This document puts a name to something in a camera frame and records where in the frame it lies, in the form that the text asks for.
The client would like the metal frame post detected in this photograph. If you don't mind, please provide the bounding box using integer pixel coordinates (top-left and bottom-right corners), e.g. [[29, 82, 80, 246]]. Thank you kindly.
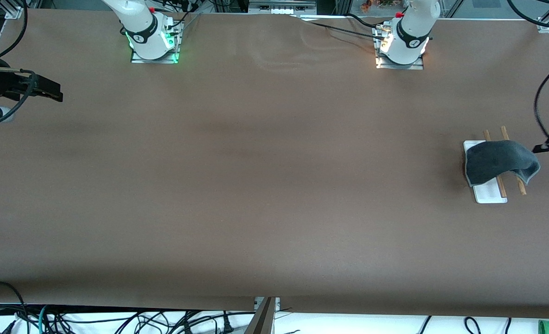
[[244, 297, 281, 334]]

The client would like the black cable tangle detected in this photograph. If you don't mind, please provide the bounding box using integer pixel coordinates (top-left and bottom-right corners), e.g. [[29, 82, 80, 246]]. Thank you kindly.
[[0, 304, 256, 334]]

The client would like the wooden chopsticks pair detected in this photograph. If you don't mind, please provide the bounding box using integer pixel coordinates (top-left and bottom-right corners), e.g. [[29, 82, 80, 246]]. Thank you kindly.
[[463, 126, 527, 204]]

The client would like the short black table cable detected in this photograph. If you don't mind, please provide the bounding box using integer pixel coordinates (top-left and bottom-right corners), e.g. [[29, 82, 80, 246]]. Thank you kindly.
[[346, 13, 384, 28]]

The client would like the brown table cover sheet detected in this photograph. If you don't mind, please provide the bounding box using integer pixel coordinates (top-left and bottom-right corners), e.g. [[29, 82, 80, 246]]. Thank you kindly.
[[0, 8, 549, 320]]

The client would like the teal cable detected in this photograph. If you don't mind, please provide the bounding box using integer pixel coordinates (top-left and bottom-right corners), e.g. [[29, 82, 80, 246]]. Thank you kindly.
[[38, 305, 55, 334]]

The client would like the pink and grey towel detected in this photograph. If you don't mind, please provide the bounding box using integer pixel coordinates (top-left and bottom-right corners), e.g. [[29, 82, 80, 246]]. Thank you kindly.
[[465, 140, 541, 187]]

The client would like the long black table cable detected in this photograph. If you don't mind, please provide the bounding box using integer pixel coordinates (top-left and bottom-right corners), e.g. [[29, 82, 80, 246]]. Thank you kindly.
[[298, 15, 383, 36]]

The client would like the black looped floor cable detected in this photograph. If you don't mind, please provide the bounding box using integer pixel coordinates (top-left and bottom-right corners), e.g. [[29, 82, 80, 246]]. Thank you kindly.
[[0, 280, 30, 334]]

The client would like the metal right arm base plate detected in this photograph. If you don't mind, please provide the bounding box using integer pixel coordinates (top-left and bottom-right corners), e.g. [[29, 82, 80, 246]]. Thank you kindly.
[[131, 21, 183, 64]]

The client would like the white power strip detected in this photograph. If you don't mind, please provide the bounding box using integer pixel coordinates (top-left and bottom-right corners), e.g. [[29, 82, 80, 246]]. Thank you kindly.
[[249, 0, 317, 14]]

